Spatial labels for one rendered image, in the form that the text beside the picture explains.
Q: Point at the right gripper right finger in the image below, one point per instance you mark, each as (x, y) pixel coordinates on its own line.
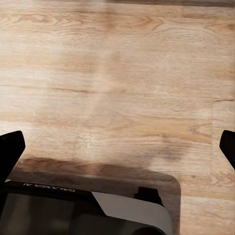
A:
(227, 146)

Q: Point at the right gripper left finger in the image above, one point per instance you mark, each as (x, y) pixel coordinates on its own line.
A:
(12, 146)

